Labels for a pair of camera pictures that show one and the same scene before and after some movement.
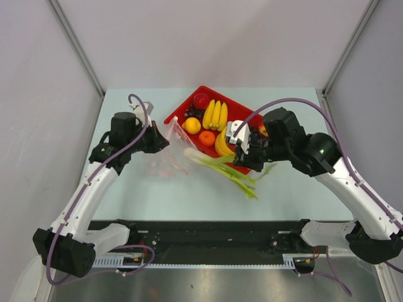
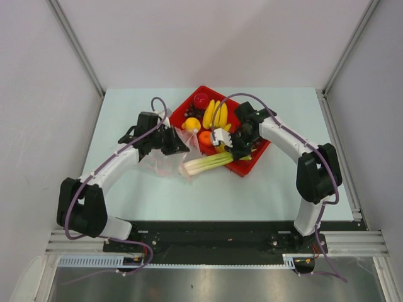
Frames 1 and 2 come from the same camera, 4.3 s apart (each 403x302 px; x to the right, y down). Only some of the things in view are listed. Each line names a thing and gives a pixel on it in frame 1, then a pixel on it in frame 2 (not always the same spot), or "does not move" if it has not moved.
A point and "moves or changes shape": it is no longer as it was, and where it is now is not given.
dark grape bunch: x=192 y=112 does not move
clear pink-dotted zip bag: x=170 y=160 moves or changes shape
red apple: x=201 y=100 does not move
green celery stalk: x=226 y=165 to x=189 y=168
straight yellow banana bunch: x=215 y=116 does not move
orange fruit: x=206 y=138 does not move
